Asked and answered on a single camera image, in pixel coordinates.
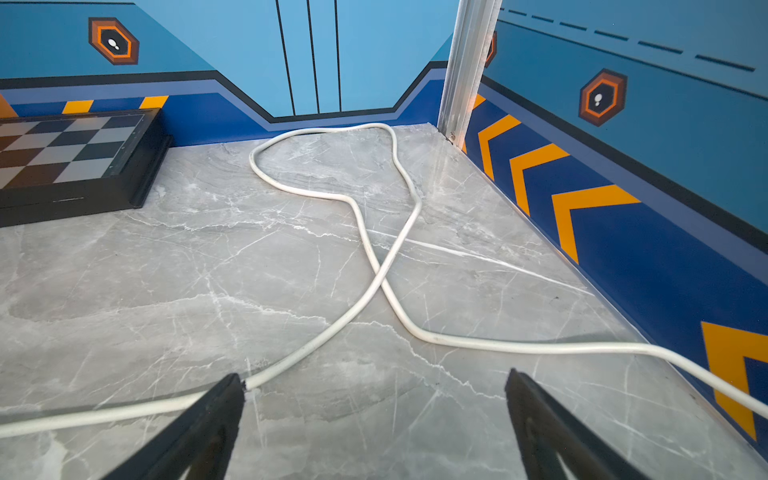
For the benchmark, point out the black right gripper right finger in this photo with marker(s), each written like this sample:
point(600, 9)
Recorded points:
point(553, 443)

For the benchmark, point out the black grey checkerboard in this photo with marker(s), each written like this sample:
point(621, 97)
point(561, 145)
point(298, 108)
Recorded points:
point(61, 166)

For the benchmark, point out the aluminium corner post right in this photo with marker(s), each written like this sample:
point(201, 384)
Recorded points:
point(471, 41)

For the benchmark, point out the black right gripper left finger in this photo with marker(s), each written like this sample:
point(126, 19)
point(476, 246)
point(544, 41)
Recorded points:
point(198, 444)

